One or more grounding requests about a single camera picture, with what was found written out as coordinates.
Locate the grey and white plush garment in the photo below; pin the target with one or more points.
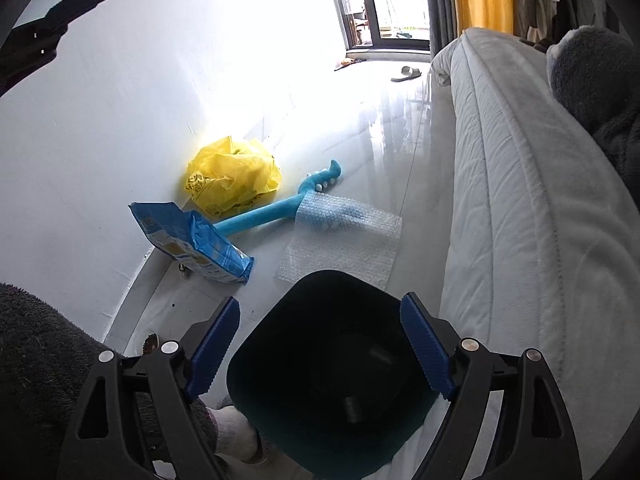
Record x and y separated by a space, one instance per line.
595 85

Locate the yellow plastic bag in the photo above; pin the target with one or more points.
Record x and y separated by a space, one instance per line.
230 175

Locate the small brown scrap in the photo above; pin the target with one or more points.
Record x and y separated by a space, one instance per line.
151 344

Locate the blue snack bag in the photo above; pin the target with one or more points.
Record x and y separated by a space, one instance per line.
200 245

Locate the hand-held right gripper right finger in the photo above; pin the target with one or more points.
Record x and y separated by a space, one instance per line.
426 350

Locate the person's grey fleece trouser leg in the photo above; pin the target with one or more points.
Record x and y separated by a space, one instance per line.
40 350

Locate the black window frame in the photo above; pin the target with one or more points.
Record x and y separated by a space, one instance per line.
355 10

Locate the dark teal trash bin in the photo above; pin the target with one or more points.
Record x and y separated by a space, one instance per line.
320 320

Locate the clear bubble wrap sheet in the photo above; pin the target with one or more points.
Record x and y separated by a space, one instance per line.
345 250

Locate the person's white sock foot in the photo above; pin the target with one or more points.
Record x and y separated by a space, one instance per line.
235 427

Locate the small dark scrap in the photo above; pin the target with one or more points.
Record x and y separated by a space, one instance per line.
185 270

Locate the grey curtain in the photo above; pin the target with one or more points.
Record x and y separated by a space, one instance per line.
442 0

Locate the beige slipper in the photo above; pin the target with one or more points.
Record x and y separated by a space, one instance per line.
406 74

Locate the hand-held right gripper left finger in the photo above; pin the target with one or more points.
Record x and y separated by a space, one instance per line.
216 350

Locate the bed with pale green sheet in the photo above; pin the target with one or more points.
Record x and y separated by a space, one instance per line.
525 210

